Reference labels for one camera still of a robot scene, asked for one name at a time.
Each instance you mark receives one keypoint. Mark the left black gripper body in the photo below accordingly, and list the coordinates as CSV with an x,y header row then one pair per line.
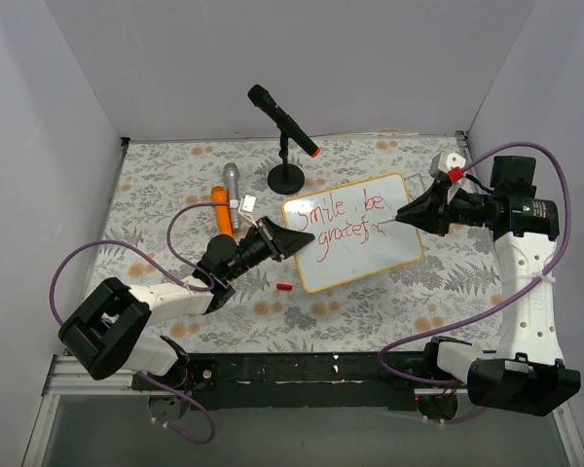
x,y
272,239

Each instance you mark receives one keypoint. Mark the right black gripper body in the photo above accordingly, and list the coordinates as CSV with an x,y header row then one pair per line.
x,y
441,209

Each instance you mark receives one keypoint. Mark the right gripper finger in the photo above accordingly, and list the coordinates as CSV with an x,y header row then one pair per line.
x,y
428,222
426,207

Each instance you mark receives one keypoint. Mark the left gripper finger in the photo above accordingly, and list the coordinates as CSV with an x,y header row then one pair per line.
x,y
289,243
272,228

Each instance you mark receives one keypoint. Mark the red capped whiteboard marker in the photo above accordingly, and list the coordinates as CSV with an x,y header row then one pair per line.
x,y
388,220

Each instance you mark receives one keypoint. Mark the yellow framed whiteboard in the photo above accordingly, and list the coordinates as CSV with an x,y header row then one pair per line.
x,y
349,243

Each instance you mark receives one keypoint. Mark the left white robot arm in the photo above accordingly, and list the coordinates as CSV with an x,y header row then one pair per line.
x,y
105,332

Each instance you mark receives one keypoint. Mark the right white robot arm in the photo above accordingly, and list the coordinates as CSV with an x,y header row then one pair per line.
x,y
527,373

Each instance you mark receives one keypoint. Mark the black microphone stand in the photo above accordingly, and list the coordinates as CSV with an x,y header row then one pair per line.
x,y
285,178

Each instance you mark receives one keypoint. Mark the silver microphone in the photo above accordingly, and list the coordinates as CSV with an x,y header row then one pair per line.
x,y
231,177

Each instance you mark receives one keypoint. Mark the floral table mat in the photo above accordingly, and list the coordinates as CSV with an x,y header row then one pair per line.
x,y
159,223

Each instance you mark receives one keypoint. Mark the black microphone orange tip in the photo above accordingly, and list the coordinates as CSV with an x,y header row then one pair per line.
x,y
262,99

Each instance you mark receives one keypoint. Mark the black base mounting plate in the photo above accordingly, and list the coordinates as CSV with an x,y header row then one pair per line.
x,y
306,380

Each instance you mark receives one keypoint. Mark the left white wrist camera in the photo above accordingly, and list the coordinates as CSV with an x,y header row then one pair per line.
x,y
245,207

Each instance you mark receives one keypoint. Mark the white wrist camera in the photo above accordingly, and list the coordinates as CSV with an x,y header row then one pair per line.
x,y
447,170
245,207

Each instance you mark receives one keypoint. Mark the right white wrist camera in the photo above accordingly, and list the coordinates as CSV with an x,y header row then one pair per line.
x,y
447,170

